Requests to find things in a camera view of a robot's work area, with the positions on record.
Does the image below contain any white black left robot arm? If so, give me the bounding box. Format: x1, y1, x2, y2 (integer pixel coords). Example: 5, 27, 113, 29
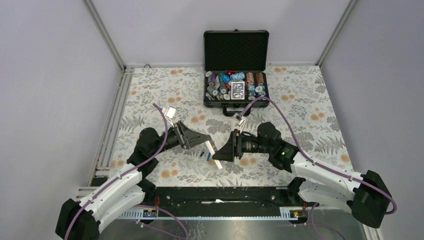
55, 121, 217, 240

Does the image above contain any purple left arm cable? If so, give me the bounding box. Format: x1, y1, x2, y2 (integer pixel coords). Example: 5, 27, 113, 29
62, 102, 173, 240

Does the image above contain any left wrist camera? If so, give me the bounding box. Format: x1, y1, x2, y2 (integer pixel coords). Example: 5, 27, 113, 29
164, 106, 177, 119

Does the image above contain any playing card deck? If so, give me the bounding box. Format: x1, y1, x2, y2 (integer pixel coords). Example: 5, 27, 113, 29
230, 81, 245, 100

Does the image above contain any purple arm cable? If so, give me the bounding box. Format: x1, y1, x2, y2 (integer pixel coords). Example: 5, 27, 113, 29
62, 102, 173, 240
238, 95, 398, 216

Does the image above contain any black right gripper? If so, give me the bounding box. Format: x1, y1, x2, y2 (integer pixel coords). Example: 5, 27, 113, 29
212, 129, 272, 162

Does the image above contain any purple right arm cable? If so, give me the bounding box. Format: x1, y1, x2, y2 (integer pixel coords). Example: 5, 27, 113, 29
238, 95, 398, 216

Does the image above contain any floral patterned table mat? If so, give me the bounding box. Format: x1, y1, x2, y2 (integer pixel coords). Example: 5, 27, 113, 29
107, 65, 352, 188

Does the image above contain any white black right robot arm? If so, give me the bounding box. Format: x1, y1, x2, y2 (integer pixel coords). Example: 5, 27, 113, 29
212, 122, 392, 229

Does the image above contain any aluminium frame rail left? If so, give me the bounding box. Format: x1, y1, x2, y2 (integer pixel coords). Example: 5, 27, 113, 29
88, 65, 134, 187

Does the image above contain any black mounting base rail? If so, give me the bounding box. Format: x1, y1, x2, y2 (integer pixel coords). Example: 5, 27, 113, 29
135, 186, 313, 213

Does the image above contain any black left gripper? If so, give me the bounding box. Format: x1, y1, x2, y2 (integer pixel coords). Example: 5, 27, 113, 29
151, 120, 210, 156

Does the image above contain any black poker chip case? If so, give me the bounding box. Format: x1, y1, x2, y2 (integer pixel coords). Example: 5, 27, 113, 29
203, 29, 270, 117

